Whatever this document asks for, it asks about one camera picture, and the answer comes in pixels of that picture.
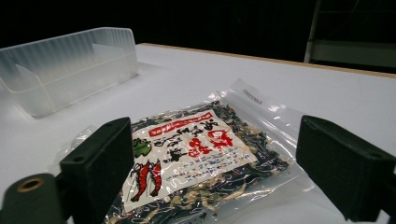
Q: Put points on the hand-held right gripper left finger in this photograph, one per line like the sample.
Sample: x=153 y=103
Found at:
x=99 y=168

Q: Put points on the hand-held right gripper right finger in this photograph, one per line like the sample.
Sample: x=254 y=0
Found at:
x=342 y=174

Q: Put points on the clear packet of dried seaweed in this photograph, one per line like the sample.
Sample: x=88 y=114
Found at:
x=199 y=161

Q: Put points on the translucent plastic organizer bin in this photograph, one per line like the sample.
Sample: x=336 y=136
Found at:
x=67 y=70

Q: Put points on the grey metal shelf frame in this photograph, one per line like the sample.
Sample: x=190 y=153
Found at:
x=348 y=46

